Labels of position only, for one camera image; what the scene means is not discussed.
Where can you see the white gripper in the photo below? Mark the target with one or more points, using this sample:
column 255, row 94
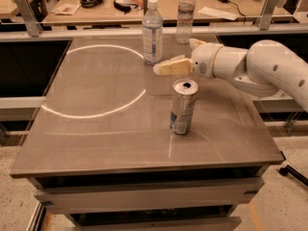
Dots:
column 204, row 59

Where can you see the blue label plastic bottle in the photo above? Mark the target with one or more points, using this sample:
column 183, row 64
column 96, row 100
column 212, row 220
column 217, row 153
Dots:
column 152, row 34

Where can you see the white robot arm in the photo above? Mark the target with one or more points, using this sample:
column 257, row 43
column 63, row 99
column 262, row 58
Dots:
column 264, row 69

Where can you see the silver redbull can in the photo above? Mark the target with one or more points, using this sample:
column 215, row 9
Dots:
column 183, row 100

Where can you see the clear plastic water bottle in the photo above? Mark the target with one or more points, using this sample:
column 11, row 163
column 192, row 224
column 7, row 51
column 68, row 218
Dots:
column 184, row 26

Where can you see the white paper sheet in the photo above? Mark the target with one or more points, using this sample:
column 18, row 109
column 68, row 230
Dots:
column 218, row 14

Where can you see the black sunglasses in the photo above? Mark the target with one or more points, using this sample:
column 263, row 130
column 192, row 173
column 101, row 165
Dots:
column 125, row 8

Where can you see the small paper card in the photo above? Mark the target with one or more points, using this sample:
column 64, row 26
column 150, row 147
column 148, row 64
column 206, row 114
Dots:
column 66, row 9

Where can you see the upper cabinet drawer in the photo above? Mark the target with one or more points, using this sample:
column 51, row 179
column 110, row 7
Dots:
column 149, row 196

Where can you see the cabinet drawer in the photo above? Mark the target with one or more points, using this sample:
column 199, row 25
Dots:
column 149, row 196
column 195, row 224

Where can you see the black chair leg caster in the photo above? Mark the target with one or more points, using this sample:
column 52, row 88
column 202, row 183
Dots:
column 288, row 170

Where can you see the lower cabinet drawer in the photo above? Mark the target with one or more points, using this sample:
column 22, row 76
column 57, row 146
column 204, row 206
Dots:
column 195, row 224

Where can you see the right metal bracket post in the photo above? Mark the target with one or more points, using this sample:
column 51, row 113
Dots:
column 264, row 21

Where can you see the metal bracket post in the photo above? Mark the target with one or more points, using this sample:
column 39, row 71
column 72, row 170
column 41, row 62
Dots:
column 264, row 21
column 32, row 25

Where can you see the left metal bracket post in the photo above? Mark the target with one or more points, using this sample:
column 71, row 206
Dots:
column 32, row 25

